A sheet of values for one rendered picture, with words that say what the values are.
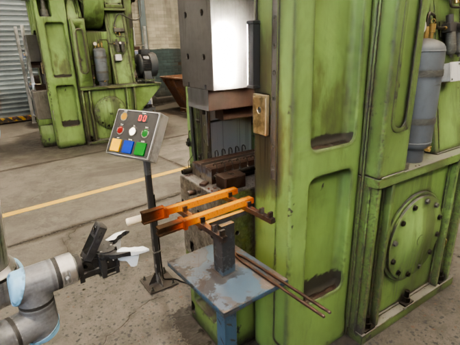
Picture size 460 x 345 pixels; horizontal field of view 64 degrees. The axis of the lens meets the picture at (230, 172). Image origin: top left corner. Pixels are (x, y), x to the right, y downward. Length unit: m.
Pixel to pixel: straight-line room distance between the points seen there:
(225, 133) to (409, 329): 1.53
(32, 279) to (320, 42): 1.29
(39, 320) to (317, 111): 1.24
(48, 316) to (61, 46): 5.68
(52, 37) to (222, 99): 5.05
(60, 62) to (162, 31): 4.87
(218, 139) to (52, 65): 4.77
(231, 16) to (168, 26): 9.38
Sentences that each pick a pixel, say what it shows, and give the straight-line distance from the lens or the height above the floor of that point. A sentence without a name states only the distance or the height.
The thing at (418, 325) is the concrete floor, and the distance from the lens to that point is 2.54.
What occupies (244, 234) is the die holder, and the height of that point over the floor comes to 0.68.
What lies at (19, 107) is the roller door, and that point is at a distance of 9.65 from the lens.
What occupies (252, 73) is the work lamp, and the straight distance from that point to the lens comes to 1.57.
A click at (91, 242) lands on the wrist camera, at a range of 1.15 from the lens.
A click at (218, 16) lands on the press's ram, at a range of 1.65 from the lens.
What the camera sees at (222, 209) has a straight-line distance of 1.35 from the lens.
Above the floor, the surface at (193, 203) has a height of 0.99.
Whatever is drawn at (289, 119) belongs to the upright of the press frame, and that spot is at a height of 1.27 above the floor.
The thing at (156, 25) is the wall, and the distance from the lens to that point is 10.85.
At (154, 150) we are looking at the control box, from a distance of 2.13.
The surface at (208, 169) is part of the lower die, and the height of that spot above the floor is 0.99.
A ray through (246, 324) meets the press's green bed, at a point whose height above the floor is 0.13.
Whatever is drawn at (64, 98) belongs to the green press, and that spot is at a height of 0.80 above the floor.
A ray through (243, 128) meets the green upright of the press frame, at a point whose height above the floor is 1.09.
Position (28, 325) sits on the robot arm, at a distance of 1.18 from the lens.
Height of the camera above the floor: 1.56
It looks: 19 degrees down
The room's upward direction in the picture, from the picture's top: 1 degrees counter-clockwise
